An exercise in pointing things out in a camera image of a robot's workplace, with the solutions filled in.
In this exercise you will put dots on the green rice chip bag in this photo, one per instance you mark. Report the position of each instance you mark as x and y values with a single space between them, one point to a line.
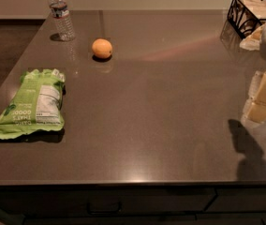
36 105

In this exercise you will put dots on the dark right drawer front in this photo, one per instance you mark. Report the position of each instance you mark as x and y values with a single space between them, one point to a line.
239 200

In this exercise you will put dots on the orange fruit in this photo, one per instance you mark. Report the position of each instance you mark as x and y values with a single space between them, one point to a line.
102 48

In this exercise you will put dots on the clear plastic water bottle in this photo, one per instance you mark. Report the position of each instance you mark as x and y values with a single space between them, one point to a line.
62 19

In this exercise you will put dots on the black wire napkin basket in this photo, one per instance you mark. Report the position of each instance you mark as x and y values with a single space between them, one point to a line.
245 16

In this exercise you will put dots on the dark drawer with handle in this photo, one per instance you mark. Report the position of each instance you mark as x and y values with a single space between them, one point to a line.
96 202

